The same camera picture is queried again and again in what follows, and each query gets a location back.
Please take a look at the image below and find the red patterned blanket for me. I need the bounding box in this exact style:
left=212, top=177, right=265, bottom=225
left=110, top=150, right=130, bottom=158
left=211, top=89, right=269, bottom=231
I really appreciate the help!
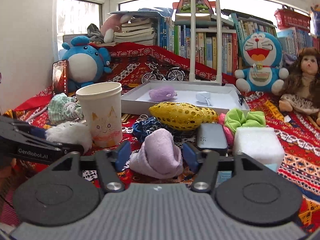
left=1, top=43, right=319, bottom=232

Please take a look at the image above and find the blue round plush toy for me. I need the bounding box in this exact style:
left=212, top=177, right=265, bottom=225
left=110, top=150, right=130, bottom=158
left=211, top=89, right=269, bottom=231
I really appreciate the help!
left=62, top=36, right=112, bottom=92

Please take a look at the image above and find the dark blue patterned scrunchie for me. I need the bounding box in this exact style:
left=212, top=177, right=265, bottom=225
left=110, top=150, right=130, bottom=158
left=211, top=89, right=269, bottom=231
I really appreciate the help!
left=132, top=116, right=165, bottom=142

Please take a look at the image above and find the row of books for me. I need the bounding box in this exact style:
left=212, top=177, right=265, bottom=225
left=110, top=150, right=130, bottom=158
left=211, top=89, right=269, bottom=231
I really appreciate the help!
left=156, top=12, right=319, bottom=75

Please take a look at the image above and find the Doraemon plush toy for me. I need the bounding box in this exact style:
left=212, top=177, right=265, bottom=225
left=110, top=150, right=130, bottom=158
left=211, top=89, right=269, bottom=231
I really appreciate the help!
left=234, top=31, right=289, bottom=95

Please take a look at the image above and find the white paper cup with cat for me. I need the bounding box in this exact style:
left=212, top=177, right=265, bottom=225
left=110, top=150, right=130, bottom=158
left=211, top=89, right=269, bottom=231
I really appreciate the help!
left=76, top=82, right=123, bottom=148

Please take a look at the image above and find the green scrunchie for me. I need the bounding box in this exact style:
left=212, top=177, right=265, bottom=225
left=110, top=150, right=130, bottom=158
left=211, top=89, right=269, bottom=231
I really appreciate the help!
left=223, top=108, right=266, bottom=134

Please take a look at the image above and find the white pvc pipe frame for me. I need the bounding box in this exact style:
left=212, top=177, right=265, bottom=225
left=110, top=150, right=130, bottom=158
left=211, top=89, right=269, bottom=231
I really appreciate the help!
left=189, top=0, right=222, bottom=86

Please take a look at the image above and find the white paper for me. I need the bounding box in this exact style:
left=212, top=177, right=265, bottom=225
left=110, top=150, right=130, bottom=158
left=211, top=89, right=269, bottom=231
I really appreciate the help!
left=196, top=91, right=212, bottom=106

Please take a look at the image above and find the gold sequin heart cushion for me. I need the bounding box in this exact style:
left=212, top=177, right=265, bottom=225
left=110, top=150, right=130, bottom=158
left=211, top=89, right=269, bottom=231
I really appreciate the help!
left=149, top=102, right=219, bottom=131

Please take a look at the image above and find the white foam block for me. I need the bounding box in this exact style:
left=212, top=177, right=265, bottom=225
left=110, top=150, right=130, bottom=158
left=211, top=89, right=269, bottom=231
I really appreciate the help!
left=233, top=127, right=285, bottom=172

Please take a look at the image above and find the brown haired doll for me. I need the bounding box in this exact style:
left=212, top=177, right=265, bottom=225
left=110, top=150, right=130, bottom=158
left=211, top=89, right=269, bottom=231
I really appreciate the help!
left=279, top=47, right=319, bottom=124

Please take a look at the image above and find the miniature metal bicycle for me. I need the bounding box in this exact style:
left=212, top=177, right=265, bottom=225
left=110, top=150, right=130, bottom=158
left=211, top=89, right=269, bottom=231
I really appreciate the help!
left=140, top=63, right=185, bottom=83

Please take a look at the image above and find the black power bank box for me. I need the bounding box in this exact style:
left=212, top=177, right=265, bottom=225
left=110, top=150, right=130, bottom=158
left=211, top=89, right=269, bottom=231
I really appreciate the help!
left=196, top=123, right=228, bottom=156

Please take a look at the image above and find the pink sock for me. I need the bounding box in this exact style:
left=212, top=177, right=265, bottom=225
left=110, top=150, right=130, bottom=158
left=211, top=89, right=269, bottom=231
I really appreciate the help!
left=129, top=128, right=183, bottom=179

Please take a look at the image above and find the red plastic basket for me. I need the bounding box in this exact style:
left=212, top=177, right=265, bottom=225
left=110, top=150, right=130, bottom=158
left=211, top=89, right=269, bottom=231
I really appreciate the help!
left=274, top=6, right=311, bottom=33

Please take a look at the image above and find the black binder clip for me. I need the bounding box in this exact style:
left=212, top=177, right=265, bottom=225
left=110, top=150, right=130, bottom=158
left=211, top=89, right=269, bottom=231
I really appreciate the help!
left=238, top=93, right=247, bottom=106

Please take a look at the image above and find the stack of books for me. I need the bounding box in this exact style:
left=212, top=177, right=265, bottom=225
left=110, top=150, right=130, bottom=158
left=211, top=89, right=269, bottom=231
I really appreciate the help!
left=114, top=18, right=158, bottom=45

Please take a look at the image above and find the purple plush toy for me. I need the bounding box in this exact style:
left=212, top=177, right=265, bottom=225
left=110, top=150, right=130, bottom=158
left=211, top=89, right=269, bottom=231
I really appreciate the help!
left=149, top=86, right=177, bottom=102

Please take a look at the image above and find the pink scrunchie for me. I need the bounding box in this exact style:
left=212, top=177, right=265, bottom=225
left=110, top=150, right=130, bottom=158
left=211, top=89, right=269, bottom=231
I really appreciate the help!
left=219, top=113, right=234, bottom=148

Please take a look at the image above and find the person left hand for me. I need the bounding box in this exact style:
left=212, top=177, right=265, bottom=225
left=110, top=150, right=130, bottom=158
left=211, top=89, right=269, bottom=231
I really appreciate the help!
left=0, top=158, right=16, bottom=180

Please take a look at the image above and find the blue face mask pack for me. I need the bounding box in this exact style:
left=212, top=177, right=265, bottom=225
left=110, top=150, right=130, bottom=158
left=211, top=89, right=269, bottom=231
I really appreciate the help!
left=215, top=164, right=278, bottom=187

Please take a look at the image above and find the white fluffy plush toy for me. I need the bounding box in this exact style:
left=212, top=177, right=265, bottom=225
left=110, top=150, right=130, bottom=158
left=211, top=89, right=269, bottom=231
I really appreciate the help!
left=45, top=121, right=93, bottom=153

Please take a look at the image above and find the pink plush toy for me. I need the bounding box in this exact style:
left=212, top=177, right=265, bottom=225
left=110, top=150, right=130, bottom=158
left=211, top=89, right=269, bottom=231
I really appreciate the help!
left=100, top=14, right=132, bottom=44

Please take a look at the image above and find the white cardboard tray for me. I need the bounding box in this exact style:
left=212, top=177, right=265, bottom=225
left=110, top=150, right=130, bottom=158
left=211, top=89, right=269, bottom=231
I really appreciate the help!
left=121, top=81, right=250, bottom=115

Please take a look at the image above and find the green checkered cloth pouch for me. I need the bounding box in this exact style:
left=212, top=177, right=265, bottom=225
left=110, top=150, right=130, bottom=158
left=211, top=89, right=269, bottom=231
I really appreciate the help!
left=47, top=93, right=84, bottom=125

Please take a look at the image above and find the smartphone with red case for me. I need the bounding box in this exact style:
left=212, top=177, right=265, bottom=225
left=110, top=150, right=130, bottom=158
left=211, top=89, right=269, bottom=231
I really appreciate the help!
left=52, top=60, right=68, bottom=96

